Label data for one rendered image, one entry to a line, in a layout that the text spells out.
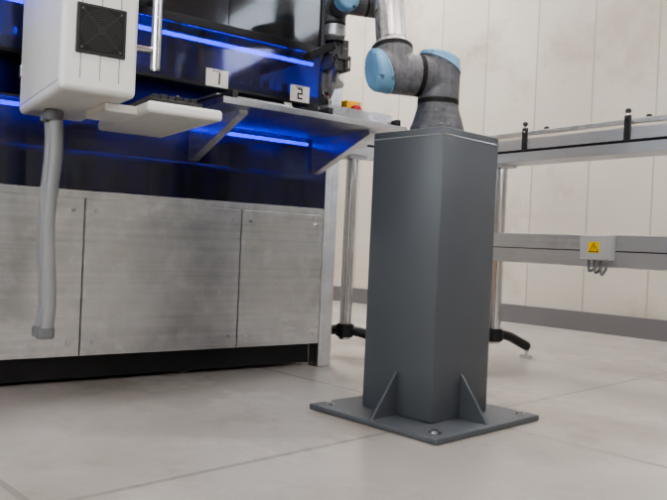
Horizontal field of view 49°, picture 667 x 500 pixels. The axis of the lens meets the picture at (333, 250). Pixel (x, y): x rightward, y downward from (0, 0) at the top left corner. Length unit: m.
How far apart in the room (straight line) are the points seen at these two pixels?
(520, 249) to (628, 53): 2.08
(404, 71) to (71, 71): 0.85
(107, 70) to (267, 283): 1.11
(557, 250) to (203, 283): 1.37
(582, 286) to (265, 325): 2.63
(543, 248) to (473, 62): 2.66
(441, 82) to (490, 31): 3.39
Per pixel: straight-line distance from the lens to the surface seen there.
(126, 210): 2.45
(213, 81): 2.62
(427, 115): 2.07
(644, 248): 2.81
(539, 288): 5.01
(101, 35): 1.89
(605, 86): 4.92
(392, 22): 2.14
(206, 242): 2.56
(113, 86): 1.88
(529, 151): 3.11
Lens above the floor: 0.47
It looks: level
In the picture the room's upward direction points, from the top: 3 degrees clockwise
